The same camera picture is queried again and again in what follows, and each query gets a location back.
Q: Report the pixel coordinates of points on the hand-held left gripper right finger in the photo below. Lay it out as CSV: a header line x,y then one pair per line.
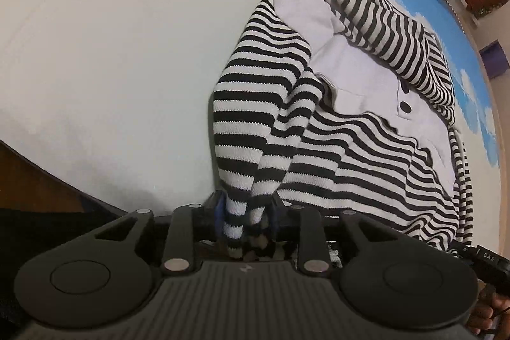
x,y
274,224

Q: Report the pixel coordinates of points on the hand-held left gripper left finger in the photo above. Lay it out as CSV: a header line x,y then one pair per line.
x,y
220,216

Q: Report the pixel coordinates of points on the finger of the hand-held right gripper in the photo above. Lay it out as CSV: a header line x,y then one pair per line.
x,y
462,249

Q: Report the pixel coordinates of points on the striped and white hooded shirt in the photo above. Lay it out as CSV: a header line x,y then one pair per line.
x,y
358,164

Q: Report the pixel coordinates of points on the person's right hand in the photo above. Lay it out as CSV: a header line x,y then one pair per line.
x,y
488,318

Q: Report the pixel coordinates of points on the purple bag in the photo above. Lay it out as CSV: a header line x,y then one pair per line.
x,y
493,59

